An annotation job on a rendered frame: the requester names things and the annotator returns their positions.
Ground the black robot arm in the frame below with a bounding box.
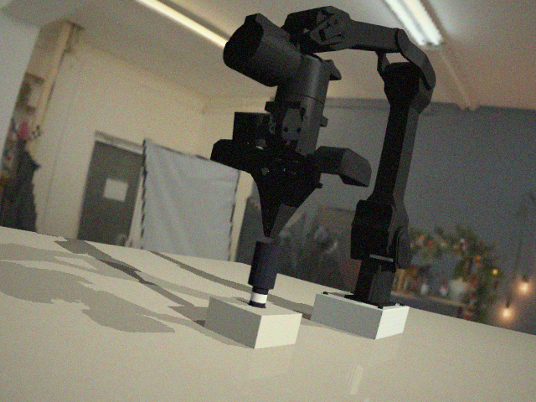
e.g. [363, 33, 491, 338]
[223, 6, 436, 307]

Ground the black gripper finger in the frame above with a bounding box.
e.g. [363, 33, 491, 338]
[267, 170, 322, 239]
[244, 167, 276, 237]

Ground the beige rectangular block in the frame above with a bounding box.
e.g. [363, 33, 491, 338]
[204, 296, 302, 349]

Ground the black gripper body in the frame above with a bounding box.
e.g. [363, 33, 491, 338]
[210, 93, 372, 187]

